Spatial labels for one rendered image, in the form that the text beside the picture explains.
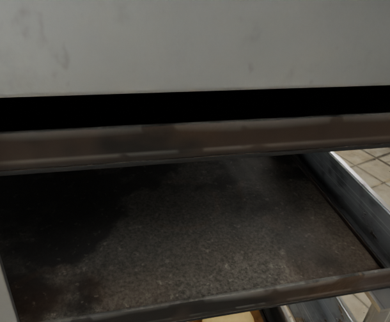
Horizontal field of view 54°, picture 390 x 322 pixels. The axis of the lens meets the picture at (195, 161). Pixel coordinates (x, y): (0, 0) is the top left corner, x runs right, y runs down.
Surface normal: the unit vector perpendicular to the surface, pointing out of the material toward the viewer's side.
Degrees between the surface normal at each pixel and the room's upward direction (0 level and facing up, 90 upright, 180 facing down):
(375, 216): 90
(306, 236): 0
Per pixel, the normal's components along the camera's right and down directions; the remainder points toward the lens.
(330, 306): -0.97, 0.07
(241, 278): 0.06, -0.84
